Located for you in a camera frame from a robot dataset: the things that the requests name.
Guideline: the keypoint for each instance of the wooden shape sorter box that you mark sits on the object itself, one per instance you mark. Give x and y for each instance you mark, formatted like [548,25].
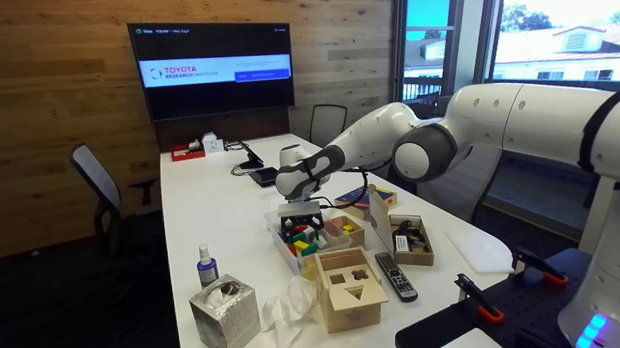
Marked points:
[350,298]

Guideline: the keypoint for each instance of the green block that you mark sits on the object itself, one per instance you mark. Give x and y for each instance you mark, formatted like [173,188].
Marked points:
[310,248]

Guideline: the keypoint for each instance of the black flat device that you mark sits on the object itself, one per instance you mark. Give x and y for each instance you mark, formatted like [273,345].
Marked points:
[264,176]

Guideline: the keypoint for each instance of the dark wooden cabinet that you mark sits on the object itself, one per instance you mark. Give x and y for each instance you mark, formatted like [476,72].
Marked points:
[218,128]

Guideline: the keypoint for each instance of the window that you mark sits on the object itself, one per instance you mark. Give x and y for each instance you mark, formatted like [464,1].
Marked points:
[554,38]

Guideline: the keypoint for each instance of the black mesh office chair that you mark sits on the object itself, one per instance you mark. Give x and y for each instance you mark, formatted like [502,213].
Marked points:
[98,185]
[328,124]

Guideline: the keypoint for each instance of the small blue spray bottle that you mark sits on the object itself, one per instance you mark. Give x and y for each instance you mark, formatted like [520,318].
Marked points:
[207,270]

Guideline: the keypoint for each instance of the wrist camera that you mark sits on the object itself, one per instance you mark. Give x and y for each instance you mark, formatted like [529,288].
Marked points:
[299,208]

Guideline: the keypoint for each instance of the small white box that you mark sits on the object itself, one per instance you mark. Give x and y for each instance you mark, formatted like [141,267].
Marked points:
[212,144]

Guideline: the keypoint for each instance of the heap of coloured blocks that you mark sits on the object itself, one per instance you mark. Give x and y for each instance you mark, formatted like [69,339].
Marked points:
[300,245]

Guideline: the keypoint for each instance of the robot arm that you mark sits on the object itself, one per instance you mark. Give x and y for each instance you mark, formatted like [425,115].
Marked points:
[510,119]

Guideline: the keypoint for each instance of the clear plastic bin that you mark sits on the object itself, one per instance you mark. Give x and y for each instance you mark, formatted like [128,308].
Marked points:
[285,250]

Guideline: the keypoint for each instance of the crumpled white tissue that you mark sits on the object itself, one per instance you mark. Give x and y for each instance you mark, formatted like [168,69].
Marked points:
[290,308]

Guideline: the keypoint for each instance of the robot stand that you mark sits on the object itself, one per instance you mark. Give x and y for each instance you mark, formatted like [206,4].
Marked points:
[519,307]

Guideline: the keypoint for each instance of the open cardboard box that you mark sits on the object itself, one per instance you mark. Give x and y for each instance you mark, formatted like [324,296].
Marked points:
[418,248]

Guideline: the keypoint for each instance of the blue and yellow box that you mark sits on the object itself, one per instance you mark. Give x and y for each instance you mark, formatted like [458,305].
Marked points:
[353,198]

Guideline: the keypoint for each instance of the black remote control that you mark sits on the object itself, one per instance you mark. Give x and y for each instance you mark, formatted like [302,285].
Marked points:
[397,278]

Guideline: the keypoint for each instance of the white round device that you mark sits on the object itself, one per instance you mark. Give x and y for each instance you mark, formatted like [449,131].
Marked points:
[292,153]

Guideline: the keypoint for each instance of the grey tissue box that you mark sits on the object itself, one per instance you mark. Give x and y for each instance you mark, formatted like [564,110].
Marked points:
[227,321]

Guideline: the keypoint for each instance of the red tray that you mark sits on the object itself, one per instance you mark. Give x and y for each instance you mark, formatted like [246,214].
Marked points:
[186,153]

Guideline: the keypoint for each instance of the black clamp with orange tips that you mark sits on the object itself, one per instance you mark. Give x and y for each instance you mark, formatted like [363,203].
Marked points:
[538,266]
[477,297]

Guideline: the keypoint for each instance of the wall television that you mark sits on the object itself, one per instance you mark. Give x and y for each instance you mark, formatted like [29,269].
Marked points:
[213,65]

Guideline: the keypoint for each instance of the small wooden tray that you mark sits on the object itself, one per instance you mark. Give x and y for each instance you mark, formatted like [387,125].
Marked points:
[354,236]

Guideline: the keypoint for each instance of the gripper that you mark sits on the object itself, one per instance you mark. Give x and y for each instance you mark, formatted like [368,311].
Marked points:
[302,221]

